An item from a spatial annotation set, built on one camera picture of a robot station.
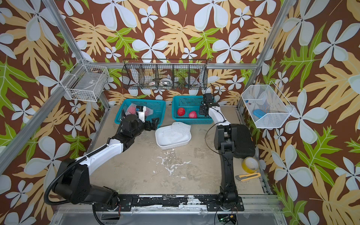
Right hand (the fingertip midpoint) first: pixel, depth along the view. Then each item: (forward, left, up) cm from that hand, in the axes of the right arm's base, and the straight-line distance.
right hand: (204, 109), depth 108 cm
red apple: (0, +18, -2) cm, 18 cm away
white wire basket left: (-3, +77, +28) cm, 82 cm away
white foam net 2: (-21, +19, +2) cm, 28 cm away
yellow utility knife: (-48, -22, -8) cm, 54 cm away
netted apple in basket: (+2, +58, -2) cm, 58 cm away
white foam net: (-21, +28, -2) cm, 35 cm away
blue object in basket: (-21, -27, +19) cm, 39 cm away
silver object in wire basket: (+9, +29, +20) cm, 36 cm away
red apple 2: (-4, +9, -2) cm, 10 cm away
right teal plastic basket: (+5, +14, -5) cm, 16 cm away
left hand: (-20, +35, +15) cm, 43 cm away
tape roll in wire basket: (+6, +38, +20) cm, 44 cm away
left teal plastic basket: (+13, +39, -9) cm, 42 cm away
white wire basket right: (-16, -33, +19) cm, 41 cm away
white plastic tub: (-27, +30, -6) cm, 41 cm away
